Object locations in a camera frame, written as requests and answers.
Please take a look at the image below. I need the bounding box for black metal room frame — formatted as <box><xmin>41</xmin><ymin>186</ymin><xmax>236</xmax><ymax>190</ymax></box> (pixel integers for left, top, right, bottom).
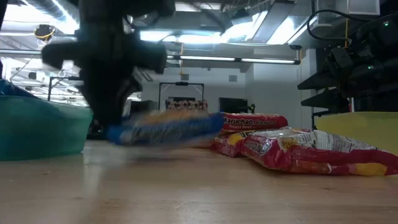
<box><xmin>47</xmin><ymin>75</ymin><xmax>82</xmax><ymax>102</ymax></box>

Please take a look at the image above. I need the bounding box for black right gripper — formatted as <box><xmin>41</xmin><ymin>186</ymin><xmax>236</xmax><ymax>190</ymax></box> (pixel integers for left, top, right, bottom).
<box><xmin>297</xmin><ymin>46</ymin><xmax>398</xmax><ymax>112</ymax></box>

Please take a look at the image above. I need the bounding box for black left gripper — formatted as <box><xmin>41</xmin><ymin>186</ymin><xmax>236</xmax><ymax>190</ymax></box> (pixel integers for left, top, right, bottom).
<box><xmin>41</xmin><ymin>17</ymin><xmax>168</xmax><ymax>127</ymax></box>

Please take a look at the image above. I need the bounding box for yellow plastic bin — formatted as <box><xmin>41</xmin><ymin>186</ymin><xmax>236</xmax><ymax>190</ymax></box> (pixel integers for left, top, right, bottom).
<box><xmin>315</xmin><ymin>111</ymin><xmax>398</xmax><ymax>156</ymax></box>

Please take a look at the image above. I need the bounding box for yellow black cable reel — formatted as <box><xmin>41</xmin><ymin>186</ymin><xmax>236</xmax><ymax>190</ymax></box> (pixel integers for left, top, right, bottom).
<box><xmin>33</xmin><ymin>24</ymin><xmax>56</xmax><ymax>40</ymax></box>

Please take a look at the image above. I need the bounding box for bright ceiling light panel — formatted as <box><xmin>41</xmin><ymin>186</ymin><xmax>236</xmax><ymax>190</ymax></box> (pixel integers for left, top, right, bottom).
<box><xmin>139</xmin><ymin>30</ymin><xmax>224</xmax><ymax>44</ymax></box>

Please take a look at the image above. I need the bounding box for green plastic bin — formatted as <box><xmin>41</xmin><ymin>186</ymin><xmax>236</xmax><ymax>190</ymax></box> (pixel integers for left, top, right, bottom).
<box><xmin>0</xmin><ymin>95</ymin><xmax>93</xmax><ymax>161</ymax></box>

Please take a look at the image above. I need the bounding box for black monitor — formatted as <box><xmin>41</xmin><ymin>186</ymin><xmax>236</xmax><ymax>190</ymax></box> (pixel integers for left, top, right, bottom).
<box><xmin>218</xmin><ymin>97</ymin><xmax>249</xmax><ymax>114</ymax></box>

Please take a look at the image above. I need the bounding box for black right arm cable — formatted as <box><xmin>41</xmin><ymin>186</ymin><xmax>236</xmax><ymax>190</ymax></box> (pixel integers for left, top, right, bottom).
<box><xmin>307</xmin><ymin>9</ymin><xmax>354</xmax><ymax>42</ymax></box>

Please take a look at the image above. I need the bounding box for rack with round items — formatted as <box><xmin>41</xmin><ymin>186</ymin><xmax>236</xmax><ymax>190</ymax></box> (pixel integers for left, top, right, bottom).
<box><xmin>164</xmin><ymin>99</ymin><xmax>208</xmax><ymax>112</ymax></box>

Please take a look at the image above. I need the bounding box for black cabinet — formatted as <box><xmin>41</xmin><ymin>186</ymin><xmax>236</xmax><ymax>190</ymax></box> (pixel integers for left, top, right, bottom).
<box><xmin>130</xmin><ymin>100</ymin><xmax>159</xmax><ymax>113</ymax></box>

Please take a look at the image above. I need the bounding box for long ceiling light bar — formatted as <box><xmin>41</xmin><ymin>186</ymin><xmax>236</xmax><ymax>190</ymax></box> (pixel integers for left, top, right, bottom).
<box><xmin>166</xmin><ymin>54</ymin><xmax>302</xmax><ymax>65</ymax></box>

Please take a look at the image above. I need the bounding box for black rectangular stand frame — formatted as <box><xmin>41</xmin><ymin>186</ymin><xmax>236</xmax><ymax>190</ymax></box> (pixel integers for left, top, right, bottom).
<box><xmin>158</xmin><ymin>82</ymin><xmax>205</xmax><ymax>111</ymax></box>

